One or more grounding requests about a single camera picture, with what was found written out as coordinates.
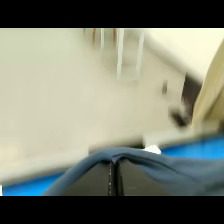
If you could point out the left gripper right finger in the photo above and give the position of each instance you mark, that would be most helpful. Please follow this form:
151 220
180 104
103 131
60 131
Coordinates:
136 181

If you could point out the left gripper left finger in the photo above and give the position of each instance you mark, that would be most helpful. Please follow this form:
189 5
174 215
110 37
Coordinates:
96 181

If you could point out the dark blue garment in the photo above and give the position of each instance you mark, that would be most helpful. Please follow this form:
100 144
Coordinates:
186 173

